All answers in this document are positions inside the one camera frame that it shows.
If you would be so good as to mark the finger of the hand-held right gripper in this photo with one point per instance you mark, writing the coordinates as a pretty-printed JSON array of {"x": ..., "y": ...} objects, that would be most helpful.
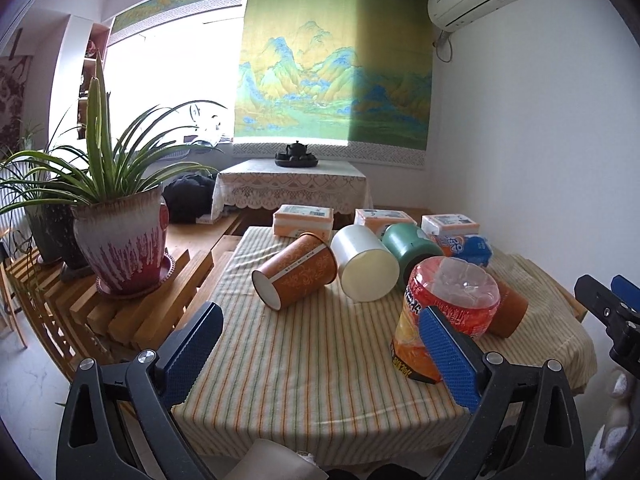
[
  {"x": 627, "y": 290},
  {"x": 597, "y": 300}
]

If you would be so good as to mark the landscape painting roller blind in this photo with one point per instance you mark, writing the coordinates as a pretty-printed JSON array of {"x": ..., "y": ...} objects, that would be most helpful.
[{"x": 325, "y": 60}]

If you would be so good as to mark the black tea tray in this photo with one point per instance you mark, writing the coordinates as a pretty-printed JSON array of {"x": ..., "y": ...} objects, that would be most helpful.
[{"x": 295, "y": 162}]

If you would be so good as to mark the plant in red white pot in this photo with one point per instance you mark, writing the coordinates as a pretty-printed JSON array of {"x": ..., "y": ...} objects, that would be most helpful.
[{"x": 120, "y": 240}]

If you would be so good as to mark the plant in dark pot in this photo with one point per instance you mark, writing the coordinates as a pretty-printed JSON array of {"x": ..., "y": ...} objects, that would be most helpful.
[{"x": 52, "y": 230}]

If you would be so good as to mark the white lace tablecloth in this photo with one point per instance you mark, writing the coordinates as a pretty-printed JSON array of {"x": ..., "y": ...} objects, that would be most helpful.
[{"x": 290, "y": 185}]

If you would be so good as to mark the black teapot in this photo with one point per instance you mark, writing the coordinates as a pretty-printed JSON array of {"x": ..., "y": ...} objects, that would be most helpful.
[{"x": 296, "y": 149}]

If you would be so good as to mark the wooden bench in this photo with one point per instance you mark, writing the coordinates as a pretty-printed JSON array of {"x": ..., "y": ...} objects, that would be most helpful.
[{"x": 200, "y": 235}]

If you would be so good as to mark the white plush cloth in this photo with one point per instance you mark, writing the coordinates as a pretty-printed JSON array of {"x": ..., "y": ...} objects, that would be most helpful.
[{"x": 617, "y": 435}]

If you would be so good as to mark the green cup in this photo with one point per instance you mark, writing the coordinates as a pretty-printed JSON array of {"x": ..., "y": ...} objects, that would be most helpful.
[{"x": 407, "y": 247}]

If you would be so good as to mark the white paper cup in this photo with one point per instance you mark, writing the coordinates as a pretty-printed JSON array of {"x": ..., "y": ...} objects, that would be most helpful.
[{"x": 367, "y": 272}]

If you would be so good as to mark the red orange plastic snack cup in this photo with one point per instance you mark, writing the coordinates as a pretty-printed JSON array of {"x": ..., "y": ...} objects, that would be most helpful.
[{"x": 450, "y": 285}]

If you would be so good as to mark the striped tablecloth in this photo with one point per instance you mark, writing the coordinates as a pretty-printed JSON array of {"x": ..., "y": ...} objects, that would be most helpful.
[{"x": 300, "y": 360}]

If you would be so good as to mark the dark wall hanging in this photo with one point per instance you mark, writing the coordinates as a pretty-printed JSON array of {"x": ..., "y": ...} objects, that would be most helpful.
[{"x": 12, "y": 100}]

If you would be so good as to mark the wooden chair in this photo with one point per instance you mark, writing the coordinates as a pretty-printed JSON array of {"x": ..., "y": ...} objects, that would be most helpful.
[{"x": 12, "y": 300}]

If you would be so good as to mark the blue Oreo packet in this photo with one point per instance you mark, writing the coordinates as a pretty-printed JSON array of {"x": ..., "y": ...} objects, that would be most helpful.
[{"x": 472, "y": 250}]

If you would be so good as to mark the plain brown paper cup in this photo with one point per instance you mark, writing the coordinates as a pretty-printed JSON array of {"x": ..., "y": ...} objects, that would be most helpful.
[{"x": 510, "y": 310}]

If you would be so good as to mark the black bag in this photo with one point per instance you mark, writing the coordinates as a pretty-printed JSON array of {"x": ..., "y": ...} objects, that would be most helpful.
[{"x": 187, "y": 197}]

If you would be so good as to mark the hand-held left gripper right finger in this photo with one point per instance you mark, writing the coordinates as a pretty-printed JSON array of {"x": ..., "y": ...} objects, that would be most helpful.
[{"x": 445, "y": 360}]

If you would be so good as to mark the wooden slat stand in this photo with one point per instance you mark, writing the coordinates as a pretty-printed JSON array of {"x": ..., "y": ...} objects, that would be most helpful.
[{"x": 140, "y": 310}]

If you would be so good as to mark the short landscape roller blind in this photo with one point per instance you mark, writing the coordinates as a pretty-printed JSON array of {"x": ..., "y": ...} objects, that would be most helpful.
[{"x": 175, "y": 7}]

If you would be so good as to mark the orange patterned paper cup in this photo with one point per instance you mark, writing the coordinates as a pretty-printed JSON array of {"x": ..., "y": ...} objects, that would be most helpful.
[{"x": 300, "y": 270}]

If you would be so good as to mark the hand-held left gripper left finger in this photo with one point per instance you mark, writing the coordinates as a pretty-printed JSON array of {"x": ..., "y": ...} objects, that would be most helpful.
[{"x": 195, "y": 350}]

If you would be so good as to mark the orange white tissue box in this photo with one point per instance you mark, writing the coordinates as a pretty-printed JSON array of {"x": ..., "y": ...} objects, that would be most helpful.
[
  {"x": 302, "y": 220},
  {"x": 447, "y": 224},
  {"x": 382, "y": 219}
]

